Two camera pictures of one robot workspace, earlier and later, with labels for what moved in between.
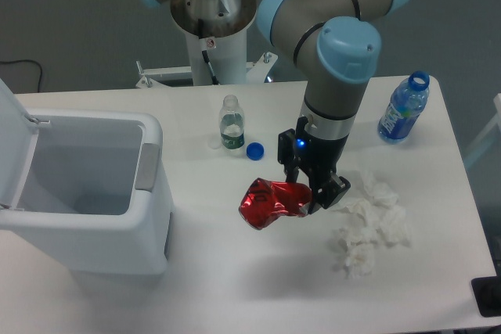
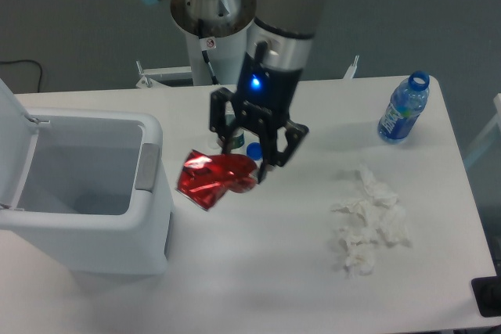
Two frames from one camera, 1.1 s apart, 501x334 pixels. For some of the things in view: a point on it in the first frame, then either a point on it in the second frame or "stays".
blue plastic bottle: (407, 102) stays
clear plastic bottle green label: (232, 126) stays
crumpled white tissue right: (392, 225) stays
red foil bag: (264, 201) → (203, 178)
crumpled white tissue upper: (379, 192) stays
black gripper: (317, 155) → (269, 88)
